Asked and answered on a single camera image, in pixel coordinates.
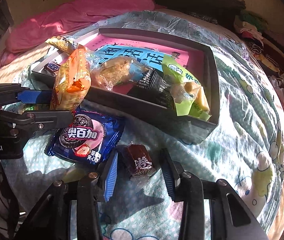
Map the orange cracker packet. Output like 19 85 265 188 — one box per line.
50 48 91 112

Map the cartoon patterned quilt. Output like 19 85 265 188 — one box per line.
0 10 284 240

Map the pink blanket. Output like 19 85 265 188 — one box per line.
0 0 160 68

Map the grey cardboard box tray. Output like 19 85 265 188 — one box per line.
31 27 220 144

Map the dark brown candy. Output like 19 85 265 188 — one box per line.
122 144 156 178

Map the green wrapped milk snack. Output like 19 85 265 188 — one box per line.
161 55 211 121

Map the black wrapped snack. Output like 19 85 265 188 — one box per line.
127 68 174 109

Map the pink blue book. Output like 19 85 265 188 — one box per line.
82 34 205 83

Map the blue Oreo cookie packet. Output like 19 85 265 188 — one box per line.
47 107 125 166

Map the yellow long snack packet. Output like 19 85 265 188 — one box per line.
45 36 83 55

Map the brown Snickers bar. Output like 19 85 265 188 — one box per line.
43 61 61 76

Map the clear wrapped meat floss cake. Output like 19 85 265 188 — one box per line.
90 56 150 90

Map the pile of clothes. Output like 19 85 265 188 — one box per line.
233 10 284 76

